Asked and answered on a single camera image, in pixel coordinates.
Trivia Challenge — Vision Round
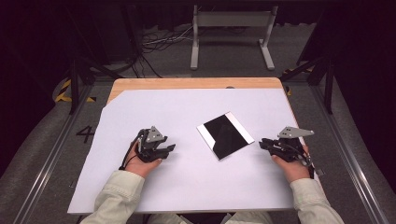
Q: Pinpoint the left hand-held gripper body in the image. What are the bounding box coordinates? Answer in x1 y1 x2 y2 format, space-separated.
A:
135 125 169 163

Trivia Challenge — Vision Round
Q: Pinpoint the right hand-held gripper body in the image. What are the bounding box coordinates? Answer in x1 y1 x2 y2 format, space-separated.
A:
268 125 316 163

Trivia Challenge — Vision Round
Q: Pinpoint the person's left hand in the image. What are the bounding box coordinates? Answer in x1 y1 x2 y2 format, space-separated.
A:
124 143 163 179

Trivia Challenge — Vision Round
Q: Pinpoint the person's right hand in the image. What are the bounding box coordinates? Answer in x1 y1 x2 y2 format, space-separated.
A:
271 145 312 184

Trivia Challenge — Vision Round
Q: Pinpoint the white paper sheet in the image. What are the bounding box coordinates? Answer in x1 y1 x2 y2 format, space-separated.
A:
67 88 321 216

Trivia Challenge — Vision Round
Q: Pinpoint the person's lap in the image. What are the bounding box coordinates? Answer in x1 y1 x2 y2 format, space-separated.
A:
146 211 276 224

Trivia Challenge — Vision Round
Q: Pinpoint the black metal stand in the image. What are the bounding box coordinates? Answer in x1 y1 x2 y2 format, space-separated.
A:
64 6 141 116
279 55 336 116

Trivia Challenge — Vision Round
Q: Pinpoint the yellow black hazard tape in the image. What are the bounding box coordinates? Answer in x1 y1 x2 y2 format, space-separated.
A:
54 78 97 104

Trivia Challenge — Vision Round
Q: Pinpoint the grey metal stand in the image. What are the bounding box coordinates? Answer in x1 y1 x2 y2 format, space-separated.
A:
190 4 279 72

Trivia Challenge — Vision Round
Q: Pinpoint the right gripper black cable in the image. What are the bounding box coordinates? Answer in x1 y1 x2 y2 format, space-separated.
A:
290 143 325 180

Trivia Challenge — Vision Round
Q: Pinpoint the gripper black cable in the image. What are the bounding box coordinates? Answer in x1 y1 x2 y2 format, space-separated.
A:
119 132 145 171
290 143 325 180

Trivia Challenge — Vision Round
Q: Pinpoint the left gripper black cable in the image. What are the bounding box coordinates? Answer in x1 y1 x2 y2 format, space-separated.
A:
119 132 145 171

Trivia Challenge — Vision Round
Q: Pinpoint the metal floor rail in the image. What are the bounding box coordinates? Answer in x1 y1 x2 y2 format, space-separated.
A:
311 85 390 224
12 83 94 224

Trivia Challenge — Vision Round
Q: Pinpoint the bundle of floor cables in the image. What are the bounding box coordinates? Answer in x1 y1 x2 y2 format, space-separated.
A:
132 24 195 78

